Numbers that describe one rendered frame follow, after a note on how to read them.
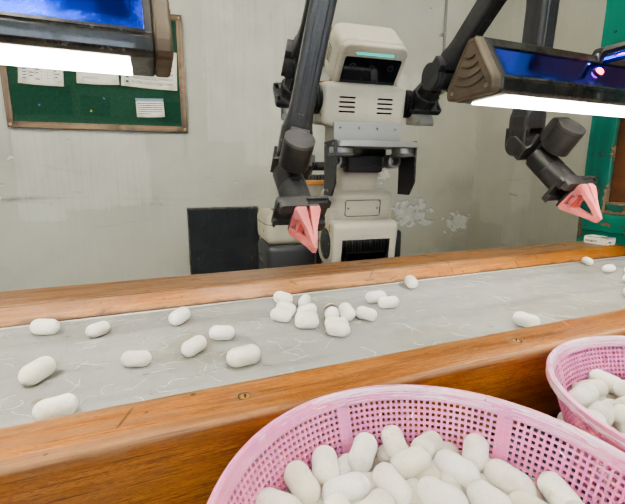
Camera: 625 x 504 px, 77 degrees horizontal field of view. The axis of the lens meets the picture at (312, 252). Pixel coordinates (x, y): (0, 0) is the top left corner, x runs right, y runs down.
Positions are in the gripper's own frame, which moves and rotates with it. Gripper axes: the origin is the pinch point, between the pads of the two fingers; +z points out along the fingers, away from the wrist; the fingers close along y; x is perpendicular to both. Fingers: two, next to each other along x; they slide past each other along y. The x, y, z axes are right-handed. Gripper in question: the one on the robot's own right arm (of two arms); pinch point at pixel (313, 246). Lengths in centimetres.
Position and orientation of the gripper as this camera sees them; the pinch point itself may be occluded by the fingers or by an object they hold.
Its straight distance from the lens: 67.2
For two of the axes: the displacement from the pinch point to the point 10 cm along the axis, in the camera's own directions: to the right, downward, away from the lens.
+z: 2.7, 7.7, -5.8
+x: -2.3, 6.4, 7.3
